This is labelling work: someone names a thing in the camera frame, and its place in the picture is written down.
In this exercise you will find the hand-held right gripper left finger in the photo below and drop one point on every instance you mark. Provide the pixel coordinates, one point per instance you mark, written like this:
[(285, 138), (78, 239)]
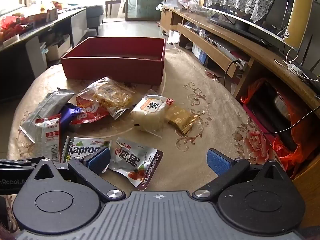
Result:
[(98, 158)]

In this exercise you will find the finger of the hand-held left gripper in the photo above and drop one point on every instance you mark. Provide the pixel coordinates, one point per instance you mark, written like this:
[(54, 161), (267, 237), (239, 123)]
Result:
[(20, 163)]

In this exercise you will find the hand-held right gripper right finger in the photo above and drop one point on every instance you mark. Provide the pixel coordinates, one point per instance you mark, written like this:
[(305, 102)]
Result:
[(220, 161)]

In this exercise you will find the white blue green snack packet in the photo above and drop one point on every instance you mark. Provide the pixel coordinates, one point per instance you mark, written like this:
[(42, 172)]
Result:
[(80, 147)]

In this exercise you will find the grey packet with fruit print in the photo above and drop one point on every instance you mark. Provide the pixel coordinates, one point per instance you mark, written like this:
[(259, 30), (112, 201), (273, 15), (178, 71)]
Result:
[(135, 160)]

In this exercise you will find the red and white snack packet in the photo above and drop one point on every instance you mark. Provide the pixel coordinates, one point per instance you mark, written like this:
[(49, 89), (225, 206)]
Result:
[(50, 135)]

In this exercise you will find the red snack bag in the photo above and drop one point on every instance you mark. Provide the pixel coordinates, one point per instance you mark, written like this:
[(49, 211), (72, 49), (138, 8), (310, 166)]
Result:
[(85, 112)]

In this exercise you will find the purple snack packet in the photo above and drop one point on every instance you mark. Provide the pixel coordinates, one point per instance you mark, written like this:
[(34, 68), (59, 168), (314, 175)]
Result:
[(68, 113)]

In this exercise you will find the silver snack packet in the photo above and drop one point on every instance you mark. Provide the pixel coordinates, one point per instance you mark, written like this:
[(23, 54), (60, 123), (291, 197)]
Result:
[(47, 107)]

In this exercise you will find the clear bag of yellow crisps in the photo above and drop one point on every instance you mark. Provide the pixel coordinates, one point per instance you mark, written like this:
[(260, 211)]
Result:
[(112, 96)]

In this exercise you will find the red cardboard box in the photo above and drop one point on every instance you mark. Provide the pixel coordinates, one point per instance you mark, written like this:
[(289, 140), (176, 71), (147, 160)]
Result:
[(112, 70)]

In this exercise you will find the small gold snack packet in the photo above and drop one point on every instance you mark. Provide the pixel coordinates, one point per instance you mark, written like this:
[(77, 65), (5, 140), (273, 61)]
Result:
[(181, 118)]

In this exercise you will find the white rice cake packet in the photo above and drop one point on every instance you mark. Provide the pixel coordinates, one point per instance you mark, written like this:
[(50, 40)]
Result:
[(150, 115)]

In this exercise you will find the red plastic bag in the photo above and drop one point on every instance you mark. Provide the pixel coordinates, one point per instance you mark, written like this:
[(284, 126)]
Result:
[(297, 152)]

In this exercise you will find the dark long desk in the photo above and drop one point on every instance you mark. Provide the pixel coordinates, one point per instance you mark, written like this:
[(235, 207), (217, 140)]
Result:
[(15, 62)]

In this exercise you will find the blue and white box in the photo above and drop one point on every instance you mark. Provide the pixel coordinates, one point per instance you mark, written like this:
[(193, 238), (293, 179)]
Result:
[(198, 53)]

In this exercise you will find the wooden television cabinet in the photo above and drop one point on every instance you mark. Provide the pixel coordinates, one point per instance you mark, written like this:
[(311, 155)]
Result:
[(262, 55)]

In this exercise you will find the white cardboard box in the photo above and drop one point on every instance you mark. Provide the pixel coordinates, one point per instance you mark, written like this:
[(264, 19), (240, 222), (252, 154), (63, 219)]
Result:
[(58, 48)]

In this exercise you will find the silver media player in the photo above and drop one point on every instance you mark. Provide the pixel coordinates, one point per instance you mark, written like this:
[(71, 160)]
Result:
[(217, 43)]

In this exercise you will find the white plastic bag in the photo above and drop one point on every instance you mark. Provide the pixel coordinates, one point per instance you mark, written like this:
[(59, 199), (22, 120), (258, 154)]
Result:
[(173, 37)]

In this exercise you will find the pile of red packets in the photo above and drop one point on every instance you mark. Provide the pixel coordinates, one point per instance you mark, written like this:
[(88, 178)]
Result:
[(12, 26)]

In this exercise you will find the grey sofa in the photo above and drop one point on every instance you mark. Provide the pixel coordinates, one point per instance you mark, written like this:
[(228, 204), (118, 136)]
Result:
[(96, 15)]

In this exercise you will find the curved television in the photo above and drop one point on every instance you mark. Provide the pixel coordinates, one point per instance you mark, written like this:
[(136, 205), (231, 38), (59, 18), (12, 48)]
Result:
[(275, 22)]

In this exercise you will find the small carton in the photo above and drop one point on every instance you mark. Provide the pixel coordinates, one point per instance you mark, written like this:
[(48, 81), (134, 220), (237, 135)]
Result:
[(53, 14)]

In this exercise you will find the sliding glass door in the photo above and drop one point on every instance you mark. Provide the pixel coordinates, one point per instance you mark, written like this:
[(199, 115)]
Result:
[(143, 0)]

